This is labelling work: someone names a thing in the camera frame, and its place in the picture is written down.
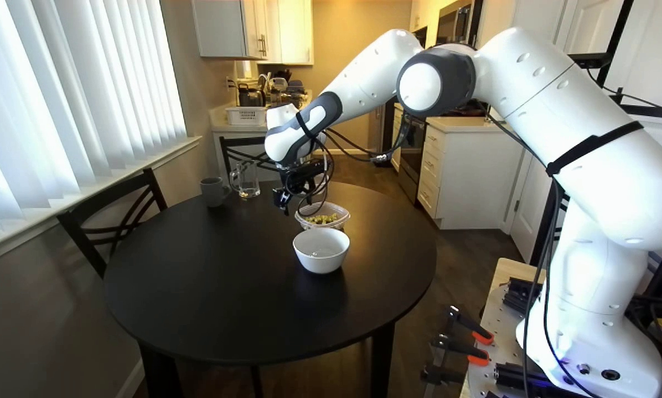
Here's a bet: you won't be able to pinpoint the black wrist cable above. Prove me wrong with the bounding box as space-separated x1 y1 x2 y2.
319 122 415 168

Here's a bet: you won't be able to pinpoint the grey mug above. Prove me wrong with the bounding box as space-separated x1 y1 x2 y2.
200 174 232 211

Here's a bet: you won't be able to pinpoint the black microwave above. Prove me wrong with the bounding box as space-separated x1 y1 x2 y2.
435 0 486 48

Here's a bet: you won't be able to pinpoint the white kitchen counter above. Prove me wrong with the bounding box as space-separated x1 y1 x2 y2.
208 101 275 142

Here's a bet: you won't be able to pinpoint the white robot mounting board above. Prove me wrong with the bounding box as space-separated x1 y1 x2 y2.
456 257 570 398

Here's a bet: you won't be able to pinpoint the white base cabinet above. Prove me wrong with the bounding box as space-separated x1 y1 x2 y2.
417 116 525 233

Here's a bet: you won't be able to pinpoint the white ceramic bowl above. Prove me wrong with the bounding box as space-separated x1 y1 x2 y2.
290 226 353 277

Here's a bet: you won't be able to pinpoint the black metal rig frame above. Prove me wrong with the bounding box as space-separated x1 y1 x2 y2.
564 0 662 122

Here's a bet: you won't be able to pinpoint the clear plastic food container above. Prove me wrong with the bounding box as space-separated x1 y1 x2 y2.
293 199 353 233

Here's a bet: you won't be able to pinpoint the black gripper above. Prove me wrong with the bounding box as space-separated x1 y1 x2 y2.
272 160 329 216

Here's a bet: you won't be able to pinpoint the black cable strap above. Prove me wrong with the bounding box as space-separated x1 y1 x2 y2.
545 120 646 180

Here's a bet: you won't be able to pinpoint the black orange bar clamp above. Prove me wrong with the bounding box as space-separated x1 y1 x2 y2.
437 303 497 350
429 329 492 368

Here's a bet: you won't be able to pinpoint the white vertical window blinds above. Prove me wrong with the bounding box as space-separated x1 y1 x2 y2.
0 0 190 233

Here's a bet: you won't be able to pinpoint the clear drinking glass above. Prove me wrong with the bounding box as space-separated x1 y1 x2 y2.
232 160 263 202

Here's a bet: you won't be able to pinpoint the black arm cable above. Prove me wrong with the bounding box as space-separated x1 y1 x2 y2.
519 177 580 398

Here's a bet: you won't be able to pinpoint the dark countertop appliance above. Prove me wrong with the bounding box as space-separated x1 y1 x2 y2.
235 74 267 111

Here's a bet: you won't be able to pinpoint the white window sill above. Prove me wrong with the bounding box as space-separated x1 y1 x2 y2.
0 133 203 261

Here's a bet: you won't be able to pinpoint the white upper kitchen cabinets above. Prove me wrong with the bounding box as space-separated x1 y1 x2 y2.
189 0 316 69

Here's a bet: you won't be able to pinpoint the black oven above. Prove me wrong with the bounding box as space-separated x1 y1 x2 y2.
394 101 429 203

